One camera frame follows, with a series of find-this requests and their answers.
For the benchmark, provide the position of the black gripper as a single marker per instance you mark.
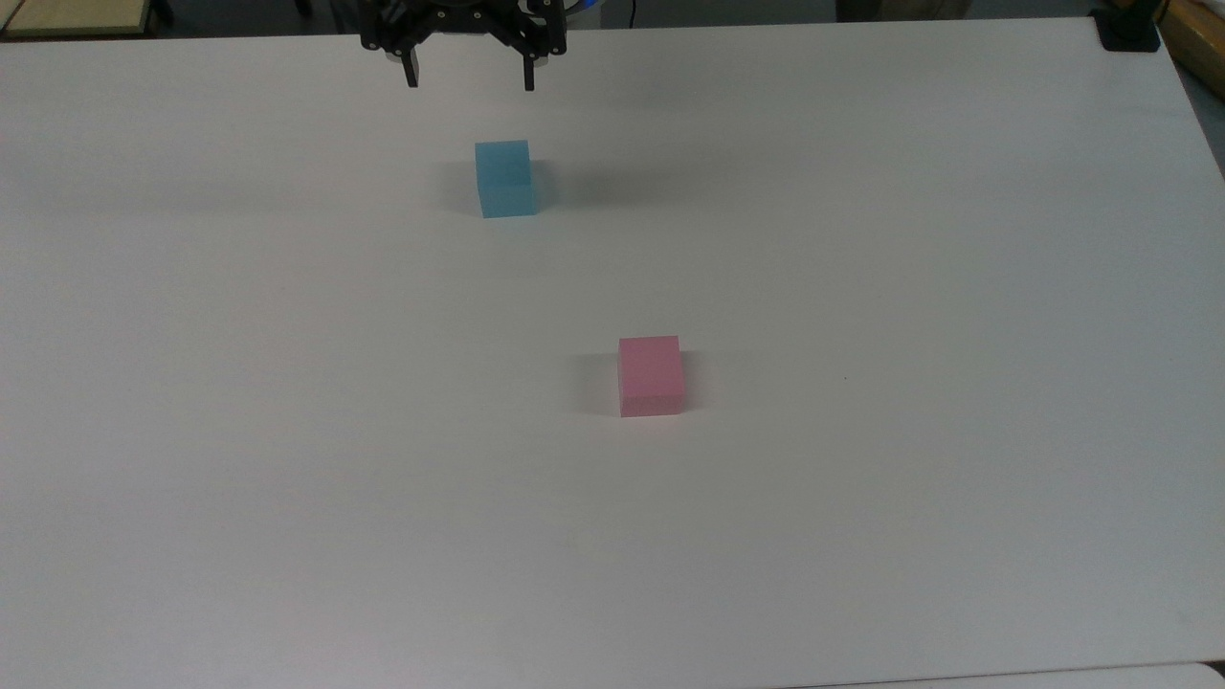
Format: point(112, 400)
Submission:
point(469, 13)

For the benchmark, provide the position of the blue foam cube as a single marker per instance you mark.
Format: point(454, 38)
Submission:
point(504, 180)

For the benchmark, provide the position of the pink foam cube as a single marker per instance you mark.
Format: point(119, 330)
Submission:
point(651, 375)

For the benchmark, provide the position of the light wooden table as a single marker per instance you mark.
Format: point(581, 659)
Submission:
point(77, 14)

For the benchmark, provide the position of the black table clamp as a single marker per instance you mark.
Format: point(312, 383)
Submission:
point(1127, 31)

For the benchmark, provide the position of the wooden board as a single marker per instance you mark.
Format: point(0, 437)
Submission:
point(1198, 38)

